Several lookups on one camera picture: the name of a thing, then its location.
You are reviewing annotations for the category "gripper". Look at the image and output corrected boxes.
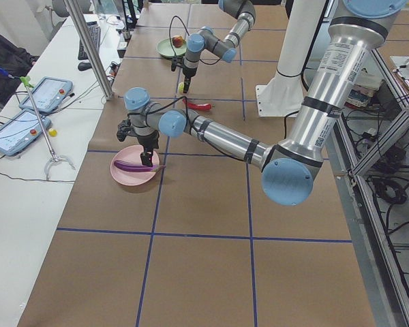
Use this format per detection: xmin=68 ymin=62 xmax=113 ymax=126
xmin=183 ymin=64 xmax=197 ymax=93
xmin=136 ymin=131 xmax=160 ymax=167

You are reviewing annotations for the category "green yellow apple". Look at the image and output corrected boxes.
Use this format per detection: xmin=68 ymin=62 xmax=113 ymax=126
xmin=177 ymin=82 xmax=187 ymax=94

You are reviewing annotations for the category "purple eggplant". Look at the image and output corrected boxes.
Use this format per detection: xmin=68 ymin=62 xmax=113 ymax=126
xmin=113 ymin=160 xmax=165 ymax=172

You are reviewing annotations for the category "red chili pepper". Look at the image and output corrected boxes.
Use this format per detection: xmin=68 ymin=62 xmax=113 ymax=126
xmin=183 ymin=98 xmax=212 ymax=111

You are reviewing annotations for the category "red apple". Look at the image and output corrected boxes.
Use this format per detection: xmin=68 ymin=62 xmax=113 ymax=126
xmin=171 ymin=35 xmax=185 ymax=48

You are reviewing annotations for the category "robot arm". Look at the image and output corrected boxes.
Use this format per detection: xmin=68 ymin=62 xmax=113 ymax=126
xmin=182 ymin=0 xmax=256 ymax=94
xmin=117 ymin=1 xmax=406 ymax=206

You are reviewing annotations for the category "pink plate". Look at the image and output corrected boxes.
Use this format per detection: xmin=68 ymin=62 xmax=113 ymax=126
xmin=110 ymin=145 xmax=161 ymax=186

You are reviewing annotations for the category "green plate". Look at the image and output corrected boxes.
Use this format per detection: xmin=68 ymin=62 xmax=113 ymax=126
xmin=156 ymin=38 xmax=187 ymax=59

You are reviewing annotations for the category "yellow small ball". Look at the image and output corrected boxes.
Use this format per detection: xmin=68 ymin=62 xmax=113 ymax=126
xmin=48 ymin=128 xmax=57 ymax=137

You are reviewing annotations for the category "black keyboard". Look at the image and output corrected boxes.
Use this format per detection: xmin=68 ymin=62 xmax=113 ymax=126
xmin=77 ymin=25 xmax=102 ymax=61

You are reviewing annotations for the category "black computer mouse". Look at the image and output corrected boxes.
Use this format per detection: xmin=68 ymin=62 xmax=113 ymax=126
xmin=78 ymin=62 xmax=92 ymax=72

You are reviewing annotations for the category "far teach pendant tablet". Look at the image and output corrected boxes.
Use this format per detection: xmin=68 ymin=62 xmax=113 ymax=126
xmin=32 ymin=76 xmax=73 ymax=114

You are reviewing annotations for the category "teach pendant tablet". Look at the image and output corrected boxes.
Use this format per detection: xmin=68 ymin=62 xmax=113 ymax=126
xmin=32 ymin=76 xmax=73 ymax=114
xmin=0 ymin=109 xmax=42 ymax=156

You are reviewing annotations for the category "near teach pendant tablet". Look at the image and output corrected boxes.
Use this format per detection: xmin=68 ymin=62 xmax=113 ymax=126
xmin=0 ymin=109 xmax=42 ymax=156

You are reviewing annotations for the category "reacher grabber tool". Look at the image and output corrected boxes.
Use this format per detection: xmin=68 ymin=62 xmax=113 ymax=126
xmin=19 ymin=76 xmax=76 ymax=181

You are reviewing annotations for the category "stack of books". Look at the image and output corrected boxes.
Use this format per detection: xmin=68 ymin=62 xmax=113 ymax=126
xmin=346 ymin=69 xmax=383 ymax=108

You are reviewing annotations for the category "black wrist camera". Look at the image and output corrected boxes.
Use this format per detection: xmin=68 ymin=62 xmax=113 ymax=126
xmin=117 ymin=119 xmax=136 ymax=142

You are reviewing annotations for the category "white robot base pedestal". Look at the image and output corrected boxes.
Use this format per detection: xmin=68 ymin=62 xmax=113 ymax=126
xmin=256 ymin=0 xmax=328 ymax=117

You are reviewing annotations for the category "aluminium frame post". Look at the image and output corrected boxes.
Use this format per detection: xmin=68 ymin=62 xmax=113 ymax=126
xmin=64 ymin=0 xmax=112 ymax=101

